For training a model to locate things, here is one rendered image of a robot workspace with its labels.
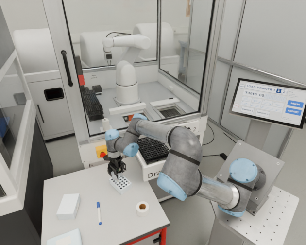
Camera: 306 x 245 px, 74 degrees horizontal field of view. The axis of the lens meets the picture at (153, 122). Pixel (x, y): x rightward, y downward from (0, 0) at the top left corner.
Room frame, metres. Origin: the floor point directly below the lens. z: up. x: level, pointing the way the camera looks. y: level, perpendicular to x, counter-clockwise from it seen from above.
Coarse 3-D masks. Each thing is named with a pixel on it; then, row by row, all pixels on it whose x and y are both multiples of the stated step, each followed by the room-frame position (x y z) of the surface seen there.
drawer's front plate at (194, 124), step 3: (183, 123) 1.34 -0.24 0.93; (186, 123) 1.34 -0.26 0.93; (189, 123) 1.35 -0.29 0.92; (192, 123) 1.36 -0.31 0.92; (195, 123) 1.37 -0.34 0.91; (198, 123) 1.38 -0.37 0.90; (171, 126) 1.30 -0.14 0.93; (183, 126) 1.32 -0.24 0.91; (186, 126) 1.34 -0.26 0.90; (189, 126) 1.35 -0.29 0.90; (192, 126) 1.36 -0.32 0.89; (195, 126) 1.37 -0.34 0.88; (198, 126) 1.38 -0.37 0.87; (189, 129) 1.35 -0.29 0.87; (192, 129) 1.36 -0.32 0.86; (195, 129) 1.37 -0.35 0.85; (195, 132) 1.37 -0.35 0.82
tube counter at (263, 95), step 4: (260, 92) 1.49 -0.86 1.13; (260, 96) 1.47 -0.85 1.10; (264, 96) 1.46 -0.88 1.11; (268, 96) 1.45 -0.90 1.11; (272, 96) 1.44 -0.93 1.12; (276, 96) 1.43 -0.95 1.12; (280, 96) 1.42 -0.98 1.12; (284, 96) 1.41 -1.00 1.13; (276, 100) 1.41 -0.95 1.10; (280, 100) 1.40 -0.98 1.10; (284, 100) 1.39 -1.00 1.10
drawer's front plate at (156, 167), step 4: (164, 160) 0.92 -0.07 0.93; (152, 164) 0.88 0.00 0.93; (156, 164) 0.88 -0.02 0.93; (160, 164) 0.89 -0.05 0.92; (144, 168) 0.85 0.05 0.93; (148, 168) 0.86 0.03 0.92; (152, 168) 0.87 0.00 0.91; (156, 168) 0.88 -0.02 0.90; (160, 168) 0.89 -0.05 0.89; (144, 172) 0.85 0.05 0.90; (148, 172) 0.86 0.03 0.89; (152, 172) 0.87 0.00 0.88; (144, 176) 0.85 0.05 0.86; (152, 176) 0.87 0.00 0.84; (156, 176) 0.88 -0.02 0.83; (144, 180) 0.85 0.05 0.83
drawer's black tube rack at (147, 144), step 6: (144, 138) 1.19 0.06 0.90; (150, 138) 1.19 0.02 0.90; (138, 144) 1.12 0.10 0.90; (144, 144) 1.11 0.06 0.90; (150, 144) 1.11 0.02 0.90; (156, 144) 1.11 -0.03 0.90; (162, 144) 1.12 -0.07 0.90; (144, 150) 1.05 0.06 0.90; (150, 150) 1.05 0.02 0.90; (156, 150) 1.05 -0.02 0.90; (162, 150) 1.05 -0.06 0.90; (144, 156) 0.99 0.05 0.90; (162, 156) 1.02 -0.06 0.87
